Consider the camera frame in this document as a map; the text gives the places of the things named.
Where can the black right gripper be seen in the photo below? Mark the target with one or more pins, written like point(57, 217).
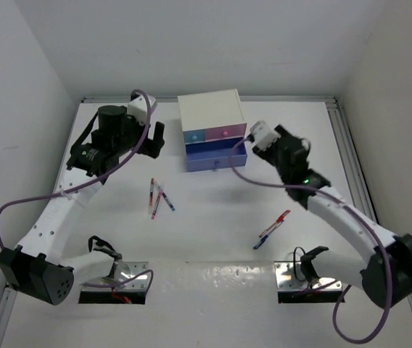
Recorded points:
point(265, 154)

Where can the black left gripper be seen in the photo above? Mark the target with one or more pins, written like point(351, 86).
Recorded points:
point(151, 146)

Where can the light blue drawer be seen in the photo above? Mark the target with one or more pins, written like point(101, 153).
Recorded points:
point(194, 136)

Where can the pink drawer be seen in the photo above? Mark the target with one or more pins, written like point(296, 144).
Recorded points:
point(225, 132)

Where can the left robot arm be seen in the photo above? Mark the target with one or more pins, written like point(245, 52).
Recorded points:
point(36, 266)

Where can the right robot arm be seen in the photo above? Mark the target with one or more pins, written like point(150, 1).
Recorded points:
point(384, 271)

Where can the red pen refill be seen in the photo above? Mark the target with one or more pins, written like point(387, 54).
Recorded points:
point(151, 191)

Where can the blue pen refill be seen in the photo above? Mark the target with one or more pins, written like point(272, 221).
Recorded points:
point(165, 197)

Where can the pink pen refill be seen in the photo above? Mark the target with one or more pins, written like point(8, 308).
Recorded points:
point(156, 204)

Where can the white drawer cabinet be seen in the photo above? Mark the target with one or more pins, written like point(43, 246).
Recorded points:
point(210, 110)

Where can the red gel pen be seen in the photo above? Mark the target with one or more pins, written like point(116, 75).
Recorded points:
point(275, 224)

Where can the blue gel pen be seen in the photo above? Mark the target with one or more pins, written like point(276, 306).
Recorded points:
point(264, 236)

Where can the white front shelf board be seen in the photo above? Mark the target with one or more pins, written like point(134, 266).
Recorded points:
point(193, 305)

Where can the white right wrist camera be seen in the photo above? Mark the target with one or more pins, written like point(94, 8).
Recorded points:
point(262, 135)

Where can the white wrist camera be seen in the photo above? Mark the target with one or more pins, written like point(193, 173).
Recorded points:
point(137, 108)
point(262, 135)

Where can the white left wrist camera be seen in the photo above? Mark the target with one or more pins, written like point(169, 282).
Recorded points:
point(137, 108)

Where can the aluminium frame rail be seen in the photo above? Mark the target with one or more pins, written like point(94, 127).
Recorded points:
point(356, 181)

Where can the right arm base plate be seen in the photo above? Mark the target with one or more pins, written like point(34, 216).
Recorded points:
point(290, 279)

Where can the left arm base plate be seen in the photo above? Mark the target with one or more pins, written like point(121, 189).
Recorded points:
point(127, 276)

